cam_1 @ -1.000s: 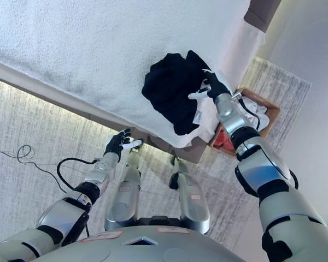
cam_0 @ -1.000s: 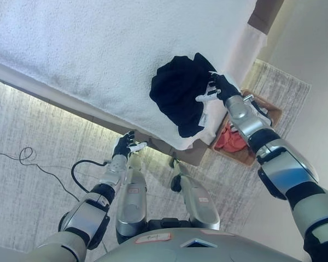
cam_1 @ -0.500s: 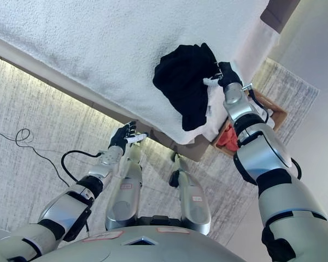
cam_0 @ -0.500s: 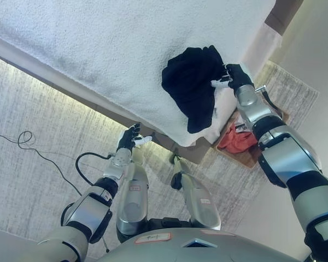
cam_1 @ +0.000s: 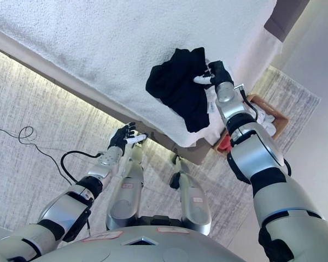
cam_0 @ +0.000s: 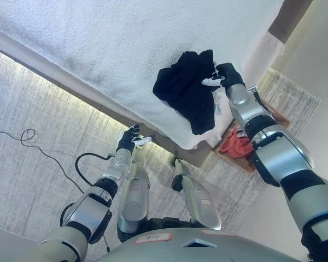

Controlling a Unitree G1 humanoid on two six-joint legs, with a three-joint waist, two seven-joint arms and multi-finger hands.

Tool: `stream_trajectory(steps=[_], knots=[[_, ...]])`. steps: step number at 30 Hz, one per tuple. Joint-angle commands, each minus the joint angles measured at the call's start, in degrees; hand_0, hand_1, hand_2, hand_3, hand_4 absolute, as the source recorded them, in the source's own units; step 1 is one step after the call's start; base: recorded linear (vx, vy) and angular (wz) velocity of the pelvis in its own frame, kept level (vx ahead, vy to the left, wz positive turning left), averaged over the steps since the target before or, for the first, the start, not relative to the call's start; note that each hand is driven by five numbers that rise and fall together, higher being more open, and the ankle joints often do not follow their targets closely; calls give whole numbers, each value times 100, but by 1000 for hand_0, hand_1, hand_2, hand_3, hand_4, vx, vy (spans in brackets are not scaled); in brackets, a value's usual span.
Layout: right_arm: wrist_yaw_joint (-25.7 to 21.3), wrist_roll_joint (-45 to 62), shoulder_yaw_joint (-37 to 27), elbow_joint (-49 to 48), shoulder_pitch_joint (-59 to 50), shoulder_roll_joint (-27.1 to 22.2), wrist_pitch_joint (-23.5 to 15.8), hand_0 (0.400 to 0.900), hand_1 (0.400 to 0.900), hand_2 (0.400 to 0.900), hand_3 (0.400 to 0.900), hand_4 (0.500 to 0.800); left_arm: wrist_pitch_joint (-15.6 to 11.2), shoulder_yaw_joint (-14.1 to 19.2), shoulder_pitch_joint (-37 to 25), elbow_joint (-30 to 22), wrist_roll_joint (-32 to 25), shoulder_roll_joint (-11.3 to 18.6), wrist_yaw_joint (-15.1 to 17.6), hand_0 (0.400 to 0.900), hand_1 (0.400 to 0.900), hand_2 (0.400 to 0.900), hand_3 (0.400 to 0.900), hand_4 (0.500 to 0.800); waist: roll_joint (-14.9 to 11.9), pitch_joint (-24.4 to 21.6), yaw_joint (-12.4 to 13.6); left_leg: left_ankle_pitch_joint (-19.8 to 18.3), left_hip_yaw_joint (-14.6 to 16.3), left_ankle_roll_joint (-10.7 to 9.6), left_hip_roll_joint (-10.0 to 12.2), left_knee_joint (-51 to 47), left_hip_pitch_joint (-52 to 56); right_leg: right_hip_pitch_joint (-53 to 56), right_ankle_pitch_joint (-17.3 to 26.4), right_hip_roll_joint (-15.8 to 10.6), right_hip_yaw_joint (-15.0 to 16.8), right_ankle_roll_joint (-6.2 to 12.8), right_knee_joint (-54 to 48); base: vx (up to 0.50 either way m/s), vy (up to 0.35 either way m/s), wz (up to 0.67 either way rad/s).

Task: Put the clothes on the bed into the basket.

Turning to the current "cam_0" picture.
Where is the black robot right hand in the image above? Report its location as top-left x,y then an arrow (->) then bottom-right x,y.
201,62 -> 247,90

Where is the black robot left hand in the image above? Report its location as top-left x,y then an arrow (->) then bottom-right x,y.
116,124 -> 153,154

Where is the black garment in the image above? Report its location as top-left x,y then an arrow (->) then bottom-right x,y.
152,49 -> 217,136

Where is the pale bed sheet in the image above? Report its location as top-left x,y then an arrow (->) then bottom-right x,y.
241,31 -> 286,75

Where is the brown laundry basket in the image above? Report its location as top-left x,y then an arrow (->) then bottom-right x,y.
212,86 -> 291,174

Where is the bed with white blanket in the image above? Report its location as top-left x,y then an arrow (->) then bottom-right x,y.
0,0 -> 314,168

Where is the silver robot left leg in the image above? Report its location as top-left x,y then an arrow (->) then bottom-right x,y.
116,160 -> 151,235

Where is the silver robot leg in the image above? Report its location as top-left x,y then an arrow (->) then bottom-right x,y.
174,159 -> 222,230
116,160 -> 151,235

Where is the black robot right foot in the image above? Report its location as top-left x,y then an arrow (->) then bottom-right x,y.
171,174 -> 185,192

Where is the orange garment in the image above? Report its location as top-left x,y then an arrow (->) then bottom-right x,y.
218,129 -> 255,160

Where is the silver robot right leg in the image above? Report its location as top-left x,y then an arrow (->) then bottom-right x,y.
174,159 -> 222,230

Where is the white fluffy blanket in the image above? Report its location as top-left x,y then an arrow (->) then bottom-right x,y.
0,0 -> 285,151

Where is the grey patterned rug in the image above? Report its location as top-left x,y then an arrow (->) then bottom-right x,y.
0,46 -> 322,262

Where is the grey robot torso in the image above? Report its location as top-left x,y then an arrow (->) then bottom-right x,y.
97,228 -> 302,262

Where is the thin black floor cable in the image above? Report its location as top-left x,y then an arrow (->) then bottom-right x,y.
0,128 -> 85,195

